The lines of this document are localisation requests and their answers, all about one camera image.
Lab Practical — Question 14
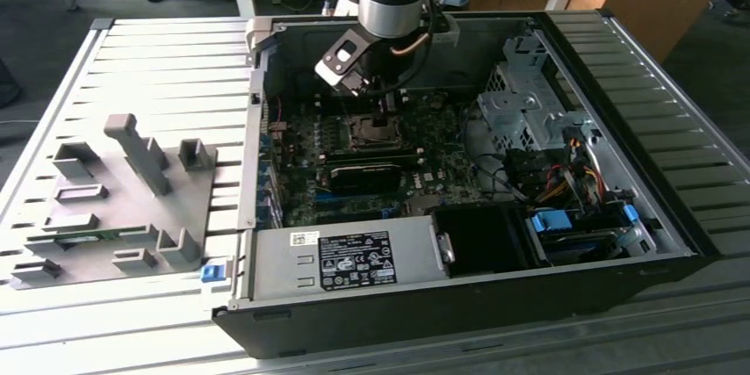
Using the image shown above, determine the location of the silver CPU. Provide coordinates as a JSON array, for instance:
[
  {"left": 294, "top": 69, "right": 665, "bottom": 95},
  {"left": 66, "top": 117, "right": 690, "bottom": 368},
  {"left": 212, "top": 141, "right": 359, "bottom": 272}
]
[{"left": 354, "top": 122, "right": 394, "bottom": 142}]

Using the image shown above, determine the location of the black graphics card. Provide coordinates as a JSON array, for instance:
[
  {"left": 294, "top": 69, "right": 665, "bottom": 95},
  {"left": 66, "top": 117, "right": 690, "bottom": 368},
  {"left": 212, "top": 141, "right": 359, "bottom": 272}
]
[{"left": 326, "top": 162, "right": 407, "bottom": 197}]

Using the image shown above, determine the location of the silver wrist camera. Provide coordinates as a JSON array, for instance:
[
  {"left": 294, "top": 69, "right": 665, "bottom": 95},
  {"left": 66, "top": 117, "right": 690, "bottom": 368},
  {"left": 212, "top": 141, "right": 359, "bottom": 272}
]
[{"left": 314, "top": 27, "right": 377, "bottom": 97}]

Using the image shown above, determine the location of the green RAM stick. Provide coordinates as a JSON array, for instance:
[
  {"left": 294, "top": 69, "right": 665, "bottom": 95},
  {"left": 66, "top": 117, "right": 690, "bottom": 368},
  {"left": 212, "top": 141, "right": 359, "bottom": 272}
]
[{"left": 54, "top": 226, "right": 150, "bottom": 248}]

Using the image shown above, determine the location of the blue disk carrier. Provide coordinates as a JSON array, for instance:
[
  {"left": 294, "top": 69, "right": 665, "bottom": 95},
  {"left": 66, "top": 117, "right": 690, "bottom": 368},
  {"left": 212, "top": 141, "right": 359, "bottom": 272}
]
[{"left": 525, "top": 207, "right": 574, "bottom": 234}]

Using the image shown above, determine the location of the yellow red wire bundle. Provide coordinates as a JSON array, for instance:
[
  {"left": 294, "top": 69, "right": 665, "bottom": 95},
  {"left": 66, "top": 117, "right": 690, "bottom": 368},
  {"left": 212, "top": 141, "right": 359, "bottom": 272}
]
[{"left": 542, "top": 162, "right": 606, "bottom": 209}]

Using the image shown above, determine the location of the silver metal drive cage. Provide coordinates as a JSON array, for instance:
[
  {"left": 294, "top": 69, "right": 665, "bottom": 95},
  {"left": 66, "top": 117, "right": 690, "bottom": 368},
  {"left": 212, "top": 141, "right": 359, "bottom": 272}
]
[{"left": 474, "top": 25, "right": 606, "bottom": 153}]

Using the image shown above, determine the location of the metal socket cover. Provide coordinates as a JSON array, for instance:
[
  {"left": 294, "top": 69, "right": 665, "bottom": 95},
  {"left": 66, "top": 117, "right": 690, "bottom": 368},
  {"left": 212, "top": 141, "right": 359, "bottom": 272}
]
[{"left": 350, "top": 113, "right": 409, "bottom": 148}]

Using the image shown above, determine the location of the black open PC case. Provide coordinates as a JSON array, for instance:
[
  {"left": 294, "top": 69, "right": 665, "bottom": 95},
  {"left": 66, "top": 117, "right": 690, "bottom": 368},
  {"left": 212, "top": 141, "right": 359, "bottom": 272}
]
[{"left": 210, "top": 9, "right": 724, "bottom": 361}]

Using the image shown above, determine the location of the green motherboard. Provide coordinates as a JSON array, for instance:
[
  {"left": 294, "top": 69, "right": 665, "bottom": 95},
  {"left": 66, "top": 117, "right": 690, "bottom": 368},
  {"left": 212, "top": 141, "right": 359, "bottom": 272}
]
[{"left": 256, "top": 96, "right": 533, "bottom": 230}]

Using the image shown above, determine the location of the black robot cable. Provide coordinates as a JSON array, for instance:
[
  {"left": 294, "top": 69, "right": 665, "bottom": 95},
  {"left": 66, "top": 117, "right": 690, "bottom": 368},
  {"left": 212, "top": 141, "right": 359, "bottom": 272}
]
[{"left": 395, "top": 0, "right": 474, "bottom": 89}]

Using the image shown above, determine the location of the CPU socket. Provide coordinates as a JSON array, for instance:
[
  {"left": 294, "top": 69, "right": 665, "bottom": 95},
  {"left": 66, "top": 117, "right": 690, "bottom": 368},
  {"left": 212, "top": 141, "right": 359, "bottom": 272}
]
[{"left": 349, "top": 112, "right": 409, "bottom": 150}]

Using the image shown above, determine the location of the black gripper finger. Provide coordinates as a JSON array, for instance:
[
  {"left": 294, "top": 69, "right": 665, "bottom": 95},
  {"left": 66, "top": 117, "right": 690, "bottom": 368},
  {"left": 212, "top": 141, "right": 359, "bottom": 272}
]
[{"left": 373, "top": 89, "right": 405, "bottom": 129}]

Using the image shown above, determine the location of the black RAM slot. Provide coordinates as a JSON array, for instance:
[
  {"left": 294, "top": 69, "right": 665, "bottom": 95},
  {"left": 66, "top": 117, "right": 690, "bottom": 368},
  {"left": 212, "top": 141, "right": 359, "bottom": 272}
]
[{"left": 323, "top": 149, "right": 417, "bottom": 166}]

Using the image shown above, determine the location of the silver power supply unit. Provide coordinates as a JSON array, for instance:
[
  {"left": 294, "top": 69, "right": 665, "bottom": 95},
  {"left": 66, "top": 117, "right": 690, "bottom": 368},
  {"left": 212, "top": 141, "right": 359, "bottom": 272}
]
[{"left": 248, "top": 216, "right": 457, "bottom": 302}]

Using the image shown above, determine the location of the small grey wrist camera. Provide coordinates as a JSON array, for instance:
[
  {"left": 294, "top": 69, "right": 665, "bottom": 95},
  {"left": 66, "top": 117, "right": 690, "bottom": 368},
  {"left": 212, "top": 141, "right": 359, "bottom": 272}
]
[{"left": 433, "top": 14, "right": 461, "bottom": 47}]

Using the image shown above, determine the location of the silver metal latch handle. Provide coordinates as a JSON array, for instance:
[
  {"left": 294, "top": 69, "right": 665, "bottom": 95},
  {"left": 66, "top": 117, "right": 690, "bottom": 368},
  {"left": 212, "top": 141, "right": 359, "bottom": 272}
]
[{"left": 434, "top": 230, "right": 458, "bottom": 265}]

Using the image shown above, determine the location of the black hard disk drive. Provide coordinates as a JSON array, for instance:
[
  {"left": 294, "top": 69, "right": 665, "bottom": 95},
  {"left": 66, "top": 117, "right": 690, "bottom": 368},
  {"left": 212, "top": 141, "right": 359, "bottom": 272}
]
[{"left": 537, "top": 227, "right": 627, "bottom": 264}]

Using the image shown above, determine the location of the blue plastic case latch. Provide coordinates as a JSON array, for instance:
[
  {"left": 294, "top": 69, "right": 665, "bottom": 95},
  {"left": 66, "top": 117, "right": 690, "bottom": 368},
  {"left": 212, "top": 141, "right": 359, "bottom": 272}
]
[{"left": 199, "top": 263, "right": 227, "bottom": 284}]

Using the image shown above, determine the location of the grey flat wire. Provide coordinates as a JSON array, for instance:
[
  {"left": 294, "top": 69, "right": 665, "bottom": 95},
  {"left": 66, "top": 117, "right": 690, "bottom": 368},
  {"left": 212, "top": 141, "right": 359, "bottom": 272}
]
[{"left": 471, "top": 164, "right": 533, "bottom": 203}]

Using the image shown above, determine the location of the grey parts rack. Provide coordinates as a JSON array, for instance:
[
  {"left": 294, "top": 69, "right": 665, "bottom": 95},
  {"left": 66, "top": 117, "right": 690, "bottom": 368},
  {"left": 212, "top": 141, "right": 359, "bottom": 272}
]
[{"left": 8, "top": 113, "right": 219, "bottom": 292}]

